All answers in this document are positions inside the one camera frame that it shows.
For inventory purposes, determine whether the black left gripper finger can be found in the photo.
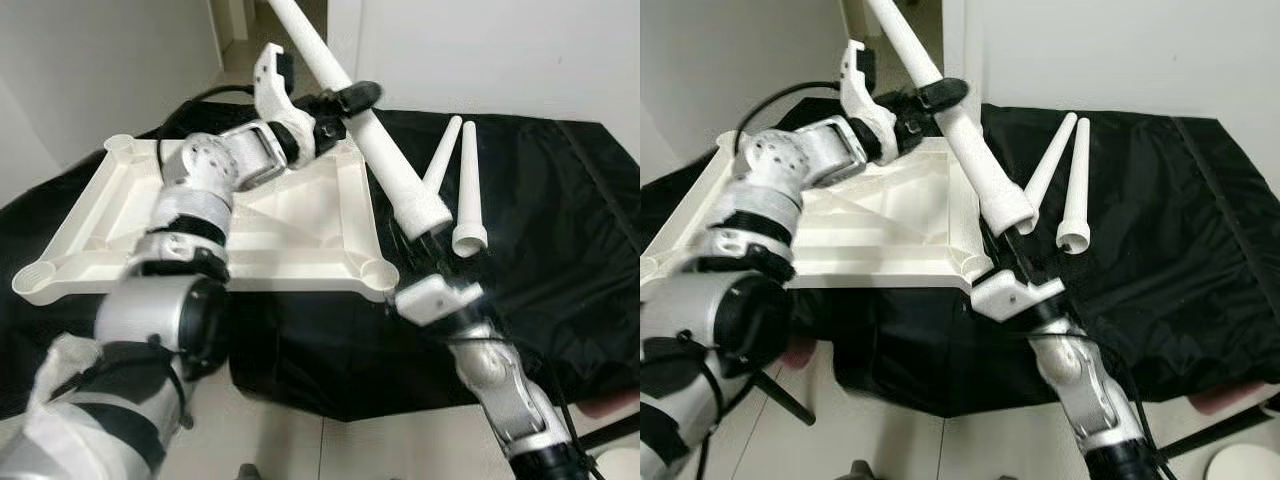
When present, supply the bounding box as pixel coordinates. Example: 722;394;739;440
336;81;384;114
918;79;970;112

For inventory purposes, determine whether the white plastic table leg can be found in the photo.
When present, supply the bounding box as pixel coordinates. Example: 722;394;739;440
866;0;1039;235
424;116;464;196
1056;118;1094;257
1020;112;1080;236
452;120;489;259
268;0;454;234

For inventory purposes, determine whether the white plastic table top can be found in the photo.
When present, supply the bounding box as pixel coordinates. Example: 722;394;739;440
12;133;400;305
640;135;1004;293

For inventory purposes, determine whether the black cloth table cover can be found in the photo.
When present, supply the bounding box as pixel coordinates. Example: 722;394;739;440
640;98;1280;419
0;100;641;423

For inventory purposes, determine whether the white round base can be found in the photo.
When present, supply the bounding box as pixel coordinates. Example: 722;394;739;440
590;448;641;480
1205;445;1280;480

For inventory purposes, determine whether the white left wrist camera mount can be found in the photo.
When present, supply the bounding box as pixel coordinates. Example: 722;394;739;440
842;40;903;151
252;42;319;151

